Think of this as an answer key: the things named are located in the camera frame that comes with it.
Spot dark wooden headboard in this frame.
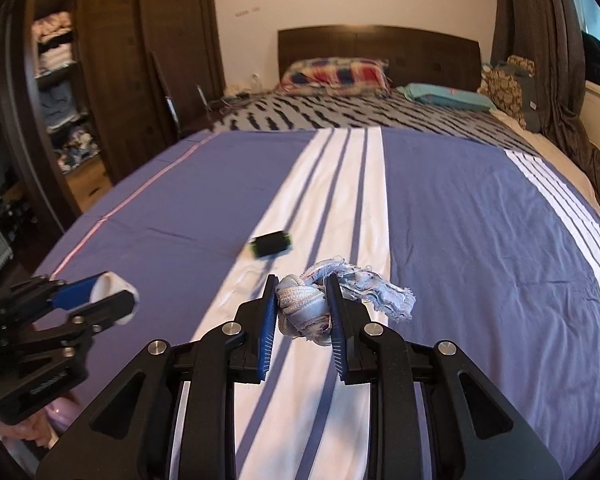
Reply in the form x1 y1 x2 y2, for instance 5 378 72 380
277 25 481 91

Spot dark chair by bed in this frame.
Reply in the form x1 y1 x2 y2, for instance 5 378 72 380
150 47 210 138

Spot teal flat pillow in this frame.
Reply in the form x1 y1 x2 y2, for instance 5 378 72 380
396 82 495 112

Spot small white jar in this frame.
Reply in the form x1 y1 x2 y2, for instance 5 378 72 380
90 271 140 325

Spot brown patterned cushion bag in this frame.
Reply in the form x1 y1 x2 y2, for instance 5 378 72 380
478 55 541 133

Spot person's left hand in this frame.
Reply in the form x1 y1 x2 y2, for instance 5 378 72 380
9 396 81 448

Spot blue white striped bed cover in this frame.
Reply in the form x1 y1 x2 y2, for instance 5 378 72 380
40 127 600 479

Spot black white patterned blanket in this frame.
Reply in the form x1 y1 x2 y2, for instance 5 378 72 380
210 92 536 155

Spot black thread spool green ends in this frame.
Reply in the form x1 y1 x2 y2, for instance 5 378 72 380
250 231 291 258

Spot plaid red blue pillow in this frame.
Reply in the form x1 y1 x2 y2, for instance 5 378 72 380
276 58 391 96

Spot brown curtain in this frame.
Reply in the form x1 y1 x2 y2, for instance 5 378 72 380
491 0 600 204

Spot dark wooden wardrobe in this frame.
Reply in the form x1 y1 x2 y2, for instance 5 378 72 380
0 0 224 234

